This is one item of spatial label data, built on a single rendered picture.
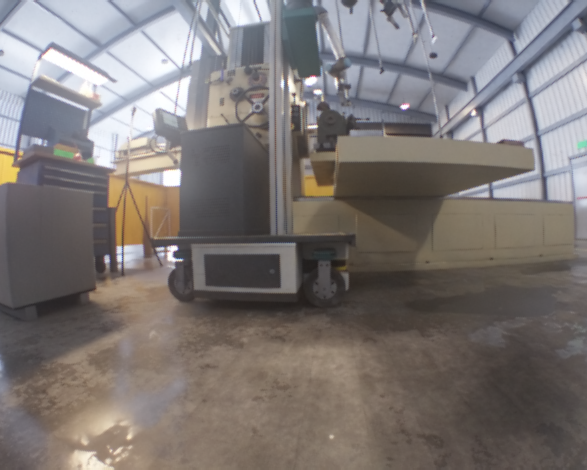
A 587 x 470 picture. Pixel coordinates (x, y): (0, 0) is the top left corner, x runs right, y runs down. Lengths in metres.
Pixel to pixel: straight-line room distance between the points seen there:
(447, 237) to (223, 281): 1.84
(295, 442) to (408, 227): 2.02
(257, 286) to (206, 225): 0.37
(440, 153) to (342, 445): 1.05
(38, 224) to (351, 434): 1.31
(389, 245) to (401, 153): 1.26
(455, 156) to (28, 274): 1.81
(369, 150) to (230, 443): 1.02
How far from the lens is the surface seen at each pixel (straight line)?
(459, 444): 0.52
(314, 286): 1.21
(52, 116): 3.06
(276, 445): 0.49
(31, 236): 1.33
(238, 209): 1.23
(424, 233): 2.36
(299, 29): 1.62
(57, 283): 1.41
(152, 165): 3.16
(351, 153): 1.10
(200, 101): 3.58
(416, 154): 1.15
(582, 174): 8.63
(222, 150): 1.31
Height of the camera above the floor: 0.34
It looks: 1 degrees down
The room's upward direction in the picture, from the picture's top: 1 degrees counter-clockwise
